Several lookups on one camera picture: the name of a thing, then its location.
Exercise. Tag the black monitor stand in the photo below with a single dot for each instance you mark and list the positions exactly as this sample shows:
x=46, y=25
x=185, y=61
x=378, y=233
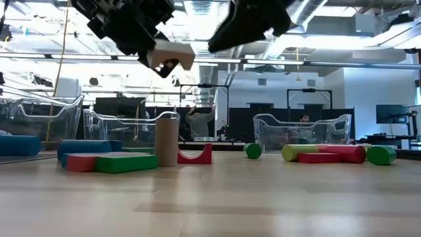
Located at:
x=413, y=121

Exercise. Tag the red wooden cylinder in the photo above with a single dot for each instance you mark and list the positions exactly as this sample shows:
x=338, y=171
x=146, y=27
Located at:
x=317, y=158
x=352, y=154

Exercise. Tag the black gantry frame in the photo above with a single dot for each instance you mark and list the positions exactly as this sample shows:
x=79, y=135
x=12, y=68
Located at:
x=309, y=90
x=204, y=86

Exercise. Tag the black ceiling box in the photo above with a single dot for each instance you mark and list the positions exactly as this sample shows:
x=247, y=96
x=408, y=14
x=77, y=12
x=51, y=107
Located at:
x=5, y=33

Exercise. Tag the blue wooden plank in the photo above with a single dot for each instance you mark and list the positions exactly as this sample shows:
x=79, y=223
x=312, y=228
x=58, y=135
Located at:
x=64, y=161

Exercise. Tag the thick green wooden block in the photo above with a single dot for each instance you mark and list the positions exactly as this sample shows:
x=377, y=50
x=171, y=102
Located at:
x=125, y=164

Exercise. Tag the person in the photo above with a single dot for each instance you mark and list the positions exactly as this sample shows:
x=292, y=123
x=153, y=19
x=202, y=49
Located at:
x=199, y=123
x=305, y=119

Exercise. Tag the light green wooden block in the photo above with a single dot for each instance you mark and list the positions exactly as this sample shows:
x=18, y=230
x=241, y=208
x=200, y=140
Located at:
x=366, y=147

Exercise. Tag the small background robot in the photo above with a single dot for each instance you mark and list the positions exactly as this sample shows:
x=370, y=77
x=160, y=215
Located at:
x=223, y=133

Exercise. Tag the blue wooden arch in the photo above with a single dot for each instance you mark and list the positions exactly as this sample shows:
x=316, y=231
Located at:
x=115, y=145

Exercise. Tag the round silver air duct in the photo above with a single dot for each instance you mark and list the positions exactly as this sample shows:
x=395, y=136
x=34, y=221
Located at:
x=197, y=19

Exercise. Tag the dark wall screen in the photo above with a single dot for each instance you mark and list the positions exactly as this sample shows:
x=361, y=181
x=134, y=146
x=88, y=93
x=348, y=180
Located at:
x=391, y=114

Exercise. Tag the black display panel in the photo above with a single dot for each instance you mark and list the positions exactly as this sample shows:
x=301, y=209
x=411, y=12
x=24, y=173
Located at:
x=120, y=107

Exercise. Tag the red bow-tie block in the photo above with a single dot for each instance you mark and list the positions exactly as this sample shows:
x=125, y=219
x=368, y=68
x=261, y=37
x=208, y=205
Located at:
x=194, y=161

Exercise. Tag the background desk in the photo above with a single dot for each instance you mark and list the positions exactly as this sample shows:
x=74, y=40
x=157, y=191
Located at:
x=388, y=137

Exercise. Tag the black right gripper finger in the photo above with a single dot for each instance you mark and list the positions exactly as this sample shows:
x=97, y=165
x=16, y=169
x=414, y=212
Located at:
x=240, y=33

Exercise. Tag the natural wooden cylinder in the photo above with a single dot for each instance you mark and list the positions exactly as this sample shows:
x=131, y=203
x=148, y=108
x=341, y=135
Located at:
x=167, y=141

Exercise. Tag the green wooden cylinder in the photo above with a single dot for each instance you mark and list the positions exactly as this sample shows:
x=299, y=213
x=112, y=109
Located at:
x=381, y=155
x=254, y=151

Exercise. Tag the black partition wall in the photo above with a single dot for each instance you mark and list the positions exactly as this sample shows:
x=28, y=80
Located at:
x=158, y=110
x=240, y=125

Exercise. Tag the clear plastic bin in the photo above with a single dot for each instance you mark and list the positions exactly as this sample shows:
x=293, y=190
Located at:
x=74, y=108
x=98, y=121
x=263, y=131

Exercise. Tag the slanted silver air duct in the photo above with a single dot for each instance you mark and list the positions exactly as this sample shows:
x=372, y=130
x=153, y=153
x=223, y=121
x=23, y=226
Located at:
x=309, y=10

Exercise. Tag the yellow-green wooden cylinder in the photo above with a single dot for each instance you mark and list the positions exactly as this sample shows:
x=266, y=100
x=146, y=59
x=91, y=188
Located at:
x=296, y=152

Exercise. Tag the long ceiling light bar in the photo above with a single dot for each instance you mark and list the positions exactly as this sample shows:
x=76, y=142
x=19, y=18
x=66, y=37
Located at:
x=279, y=62

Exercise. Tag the blue wooden cylinder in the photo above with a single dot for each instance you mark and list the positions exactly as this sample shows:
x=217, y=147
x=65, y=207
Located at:
x=19, y=145
x=82, y=147

